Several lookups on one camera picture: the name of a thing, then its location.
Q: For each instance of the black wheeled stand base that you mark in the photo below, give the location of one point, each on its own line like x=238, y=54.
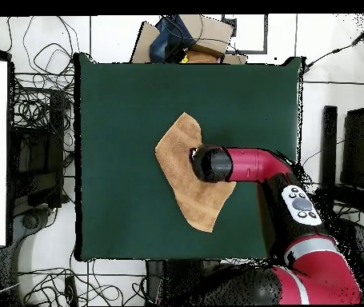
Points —
x=31, y=222

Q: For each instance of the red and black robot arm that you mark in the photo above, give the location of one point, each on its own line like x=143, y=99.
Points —
x=255, y=164

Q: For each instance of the blue jeans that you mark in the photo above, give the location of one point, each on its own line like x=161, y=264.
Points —
x=168, y=41

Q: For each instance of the black upright post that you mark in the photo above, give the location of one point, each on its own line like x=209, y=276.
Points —
x=328, y=144

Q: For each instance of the orange-brown cloth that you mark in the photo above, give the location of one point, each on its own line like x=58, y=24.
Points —
x=204, y=57

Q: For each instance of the black equipment stand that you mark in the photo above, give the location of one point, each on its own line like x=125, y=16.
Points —
x=40, y=153

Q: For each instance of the orange terry towel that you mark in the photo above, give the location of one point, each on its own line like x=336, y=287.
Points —
x=178, y=144

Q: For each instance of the dark green table cloth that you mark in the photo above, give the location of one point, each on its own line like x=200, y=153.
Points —
x=120, y=208

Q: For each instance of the dark-framed white board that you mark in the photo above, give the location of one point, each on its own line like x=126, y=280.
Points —
x=266, y=35

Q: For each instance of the brown cardboard sheet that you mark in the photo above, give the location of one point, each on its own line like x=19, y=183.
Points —
x=143, y=44

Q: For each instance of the brown cardboard box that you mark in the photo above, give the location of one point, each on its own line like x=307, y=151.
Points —
x=210, y=32

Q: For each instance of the black chair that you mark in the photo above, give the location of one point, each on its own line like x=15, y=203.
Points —
x=359, y=150

